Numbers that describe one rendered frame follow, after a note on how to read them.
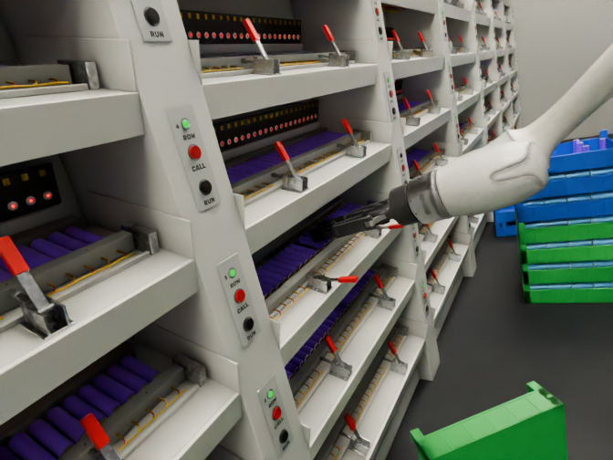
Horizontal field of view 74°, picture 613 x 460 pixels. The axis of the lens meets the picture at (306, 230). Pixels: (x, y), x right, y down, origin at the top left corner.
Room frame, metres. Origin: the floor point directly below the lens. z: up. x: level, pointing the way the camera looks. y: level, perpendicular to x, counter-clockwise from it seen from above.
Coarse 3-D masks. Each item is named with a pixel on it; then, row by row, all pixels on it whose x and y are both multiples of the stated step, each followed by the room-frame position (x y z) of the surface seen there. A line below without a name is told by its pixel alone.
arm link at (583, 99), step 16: (608, 48) 0.61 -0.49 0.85; (608, 64) 0.60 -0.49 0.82; (592, 80) 0.63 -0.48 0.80; (608, 80) 0.61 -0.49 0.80; (576, 96) 0.66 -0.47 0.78; (592, 96) 0.64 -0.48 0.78; (608, 96) 0.63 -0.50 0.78; (560, 112) 0.69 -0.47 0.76; (576, 112) 0.67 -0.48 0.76; (592, 112) 0.66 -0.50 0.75; (528, 128) 0.73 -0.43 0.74; (544, 128) 0.71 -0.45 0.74; (560, 128) 0.69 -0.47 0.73; (544, 144) 0.70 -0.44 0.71
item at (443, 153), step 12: (420, 144) 1.69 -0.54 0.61; (432, 144) 1.66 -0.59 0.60; (444, 144) 1.64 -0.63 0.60; (456, 144) 1.61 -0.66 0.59; (408, 156) 1.55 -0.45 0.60; (420, 156) 1.55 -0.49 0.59; (432, 156) 1.57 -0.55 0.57; (444, 156) 1.62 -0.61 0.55; (456, 156) 1.61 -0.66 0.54; (408, 168) 1.39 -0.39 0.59; (420, 168) 1.42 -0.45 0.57; (432, 168) 1.46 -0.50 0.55
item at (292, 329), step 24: (360, 192) 1.10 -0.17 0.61; (360, 240) 0.90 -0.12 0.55; (384, 240) 0.92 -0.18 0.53; (336, 264) 0.79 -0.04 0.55; (360, 264) 0.80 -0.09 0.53; (336, 288) 0.70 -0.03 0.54; (288, 312) 0.63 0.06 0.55; (312, 312) 0.63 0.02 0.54; (288, 336) 0.57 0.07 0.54; (288, 360) 0.57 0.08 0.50
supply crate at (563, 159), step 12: (600, 132) 1.35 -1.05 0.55; (564, 144) 1.41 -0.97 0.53; (588, 144) 1.38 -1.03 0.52; (612, 144) 1.28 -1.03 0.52; (552, 156) 1.43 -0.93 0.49; (564, 156) 1.25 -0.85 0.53; (576, 156) 1.24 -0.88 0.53; (588, 156) 1.22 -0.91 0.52; (600, 156) 1.21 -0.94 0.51; (612, 156) 1.20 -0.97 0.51; (552, 168) 1.27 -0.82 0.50; (564, 168) 1.25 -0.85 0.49; (576, 168) 1.24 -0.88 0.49; (588, 168) 1.22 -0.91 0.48
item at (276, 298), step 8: (336, 240) 0.85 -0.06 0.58; (344, 240) 0.85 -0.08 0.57; (352, 240) 0.87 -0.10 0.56; (328, 248) 0.81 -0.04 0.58; (336, 248) 0.82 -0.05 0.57; (320, 256) 0.77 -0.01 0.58; (328, 256) 0.79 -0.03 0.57; (312, 264) 0.75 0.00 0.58; (320, 264) 0.76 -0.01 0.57; (328, 264) 0.77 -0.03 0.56; (296, 272) 0.72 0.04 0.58; (304, 272) 0.72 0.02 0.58; (288, 280) 0.69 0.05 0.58; (296, 280) 0.69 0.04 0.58; (304, 280) 0.71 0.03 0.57; (280, 288) 0.66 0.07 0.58; (288, 288) 0.66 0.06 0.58; (296, 288) 0.69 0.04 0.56; (304, 288) 0.68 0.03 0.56; (272, 296) 0.64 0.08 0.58; (280, 296) 0.64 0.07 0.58; (288, 296) 0.66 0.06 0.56; (272, 304) 0.62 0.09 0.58; (280, 304) 0.64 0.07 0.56; (272, 312) 0.62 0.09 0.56; (280, 312) 0.62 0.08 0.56
